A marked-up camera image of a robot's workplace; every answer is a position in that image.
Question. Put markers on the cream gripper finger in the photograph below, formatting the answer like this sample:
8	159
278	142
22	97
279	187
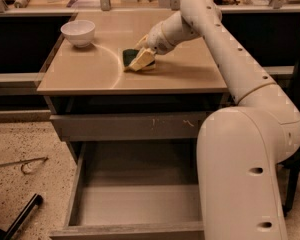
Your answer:
141	60
142	43

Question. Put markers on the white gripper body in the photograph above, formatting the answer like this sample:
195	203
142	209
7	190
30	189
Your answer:
155	38

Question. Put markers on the green yellow sponge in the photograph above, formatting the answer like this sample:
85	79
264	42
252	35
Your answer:
131	55

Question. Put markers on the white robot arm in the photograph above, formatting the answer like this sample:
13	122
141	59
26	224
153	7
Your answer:
238	147

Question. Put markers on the grey drawer cabinet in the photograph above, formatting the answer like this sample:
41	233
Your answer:
92	80

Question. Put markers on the grey top drawer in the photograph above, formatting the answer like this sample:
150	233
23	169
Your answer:
131	126

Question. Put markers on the open middle drawer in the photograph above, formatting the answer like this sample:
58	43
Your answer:
134	190

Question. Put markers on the white ceramic bowl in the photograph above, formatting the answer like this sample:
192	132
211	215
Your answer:
80	33

